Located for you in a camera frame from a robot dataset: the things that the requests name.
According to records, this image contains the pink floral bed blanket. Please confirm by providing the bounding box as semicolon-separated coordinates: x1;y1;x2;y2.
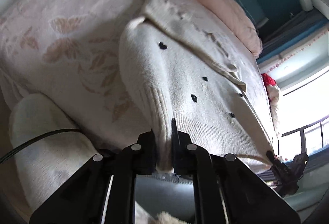
1;0;261;148

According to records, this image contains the white trouser leg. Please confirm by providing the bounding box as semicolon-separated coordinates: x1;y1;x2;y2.
9;93;97;210

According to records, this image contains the window railing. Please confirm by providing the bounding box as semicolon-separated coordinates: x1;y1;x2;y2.
278;116;328;161

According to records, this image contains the red and white plush toy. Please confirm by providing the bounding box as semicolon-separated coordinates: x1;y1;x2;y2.
261;73;282;122

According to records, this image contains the black cable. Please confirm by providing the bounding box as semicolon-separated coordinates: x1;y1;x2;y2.
0;128;84;164

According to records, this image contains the cream knitted cardigan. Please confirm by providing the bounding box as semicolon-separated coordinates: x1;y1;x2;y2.
119;0;276;173

